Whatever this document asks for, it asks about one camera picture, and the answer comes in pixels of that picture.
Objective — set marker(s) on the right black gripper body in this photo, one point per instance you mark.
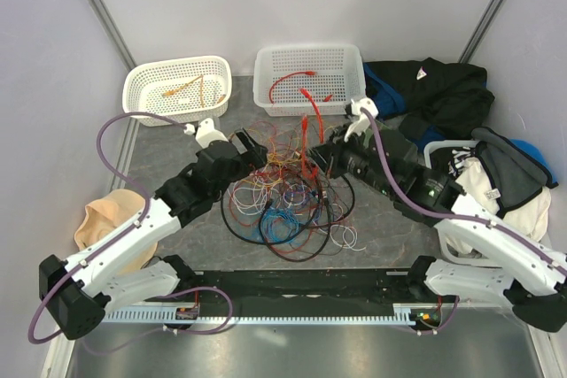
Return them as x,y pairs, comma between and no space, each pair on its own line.
344,157

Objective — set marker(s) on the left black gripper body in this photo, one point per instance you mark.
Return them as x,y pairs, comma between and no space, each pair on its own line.
250,159

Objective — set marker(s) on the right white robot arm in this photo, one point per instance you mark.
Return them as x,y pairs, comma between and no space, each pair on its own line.
526,277

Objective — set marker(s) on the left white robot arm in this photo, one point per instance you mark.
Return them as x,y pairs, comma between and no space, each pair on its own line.
80,290

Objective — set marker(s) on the right white perforated basket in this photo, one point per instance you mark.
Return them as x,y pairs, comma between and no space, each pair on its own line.
291,80

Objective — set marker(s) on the white perforated basket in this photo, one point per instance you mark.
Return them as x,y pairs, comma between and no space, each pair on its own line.
291,80
183,89

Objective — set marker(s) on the left white perforated basket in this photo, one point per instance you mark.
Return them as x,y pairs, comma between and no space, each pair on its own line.
183,89

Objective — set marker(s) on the white laundry bin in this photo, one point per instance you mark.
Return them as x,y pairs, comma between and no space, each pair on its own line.
456,157

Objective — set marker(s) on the black and blue jacket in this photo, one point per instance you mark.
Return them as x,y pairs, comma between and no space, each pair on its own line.
437,100

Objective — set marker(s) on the beige bucket hat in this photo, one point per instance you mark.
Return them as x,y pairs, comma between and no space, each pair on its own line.
103,216

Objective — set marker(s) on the grey black-trimmed garment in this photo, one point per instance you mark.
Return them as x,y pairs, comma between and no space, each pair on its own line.
517,175

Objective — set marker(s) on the blue cloth item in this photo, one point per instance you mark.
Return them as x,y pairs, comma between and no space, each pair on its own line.
534,153

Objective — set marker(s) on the white cloth garment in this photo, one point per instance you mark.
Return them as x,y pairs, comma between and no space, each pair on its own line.
531,218

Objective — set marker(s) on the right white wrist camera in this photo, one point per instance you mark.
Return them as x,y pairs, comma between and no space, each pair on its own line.
363,111

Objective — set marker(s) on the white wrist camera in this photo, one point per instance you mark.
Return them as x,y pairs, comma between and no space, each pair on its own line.
205,133
363,111

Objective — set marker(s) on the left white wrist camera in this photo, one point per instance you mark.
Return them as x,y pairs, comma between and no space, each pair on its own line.
205,133

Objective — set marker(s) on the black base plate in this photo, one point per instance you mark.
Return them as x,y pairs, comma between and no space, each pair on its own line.
293,291

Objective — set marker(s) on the grey slotted cable duct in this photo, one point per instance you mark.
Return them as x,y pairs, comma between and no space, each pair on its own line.
162,314

